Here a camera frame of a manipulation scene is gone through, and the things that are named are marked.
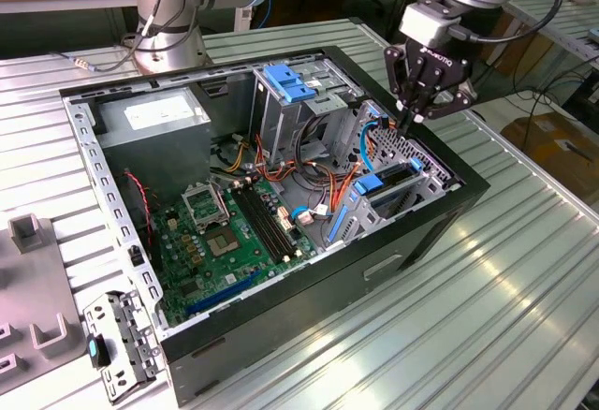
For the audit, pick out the grey metal disk bay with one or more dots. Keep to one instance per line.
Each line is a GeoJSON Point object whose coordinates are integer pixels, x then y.
{"type": "Point", "coordinates": [360, 223]}

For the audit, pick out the blue plastic drive latch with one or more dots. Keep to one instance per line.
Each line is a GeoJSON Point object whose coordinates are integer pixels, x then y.
{"type": "Point", "coordinates": [287, 84]}

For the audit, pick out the black RAM slot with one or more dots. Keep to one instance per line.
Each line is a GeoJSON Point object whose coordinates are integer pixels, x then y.
{"type": "Point", "coordinates": [271, 218]}
{"type": "Point", "coordinates": [257, 225]}

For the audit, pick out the black open PC case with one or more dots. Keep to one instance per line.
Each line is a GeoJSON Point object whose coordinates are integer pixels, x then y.
{"type": "Point", "coordinates": [304, 316]}

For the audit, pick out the grey parts rack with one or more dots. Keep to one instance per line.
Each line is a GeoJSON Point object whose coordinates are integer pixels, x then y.
{"type": "Point", "coordinates": [33, 283]}

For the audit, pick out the black latch with blue button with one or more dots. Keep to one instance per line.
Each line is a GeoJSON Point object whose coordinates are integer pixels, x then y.
{"type": "Point", "coordinates": [100, 354]}

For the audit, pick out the grey optical drive cage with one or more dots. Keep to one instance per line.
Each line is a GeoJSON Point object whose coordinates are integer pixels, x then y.
{"type": "Point", "coordinates": [273, 120]}

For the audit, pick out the hinged metal card bracket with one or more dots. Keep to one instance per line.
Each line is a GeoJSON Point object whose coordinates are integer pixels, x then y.
{"type": "Point", "coordinates": [100, 309]}

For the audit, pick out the brown cardboard floor box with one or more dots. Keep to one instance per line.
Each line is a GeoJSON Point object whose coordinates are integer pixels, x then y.
{"type": "Point", "coordinates": [547, 148]}

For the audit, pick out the hard disk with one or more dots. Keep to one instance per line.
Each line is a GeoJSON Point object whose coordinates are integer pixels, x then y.
{"type": "Point", "coordinates": [367, 186]}

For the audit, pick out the metal slat side table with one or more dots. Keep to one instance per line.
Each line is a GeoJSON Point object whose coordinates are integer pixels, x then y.
{"type": "Point", "coordinates": [575, 26]}

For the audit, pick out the grey Dell power supply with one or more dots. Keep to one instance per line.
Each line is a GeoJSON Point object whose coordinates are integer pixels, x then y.
{"type": "Point", "coordinates": [154, 148]}

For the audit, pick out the blue expansion slot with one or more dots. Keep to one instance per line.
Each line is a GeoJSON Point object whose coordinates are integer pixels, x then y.
{"type": "Point", "coordinates": [220, 295]}

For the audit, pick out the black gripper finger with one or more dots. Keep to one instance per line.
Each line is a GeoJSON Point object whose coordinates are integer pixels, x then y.
{"type": "Point", "coordinates": [394, 73]}
{"type": "Point", "coordinates": [456, 103]}

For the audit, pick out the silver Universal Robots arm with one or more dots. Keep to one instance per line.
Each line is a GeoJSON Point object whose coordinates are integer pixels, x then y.
{"type": "Point", "coordinates": [164, 40]}

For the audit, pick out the CPU socket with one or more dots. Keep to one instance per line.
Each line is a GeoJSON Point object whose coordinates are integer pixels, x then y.
{"type": "Point", "coordinates": [222, 244]}

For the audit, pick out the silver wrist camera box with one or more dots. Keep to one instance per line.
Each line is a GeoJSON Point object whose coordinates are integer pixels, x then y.
{"type": "Point", "coordinates": [423, 24]}

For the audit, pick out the green motherboard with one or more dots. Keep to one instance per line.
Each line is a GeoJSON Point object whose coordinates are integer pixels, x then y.
{"type": "Point", "coordinates": [220, 279]}

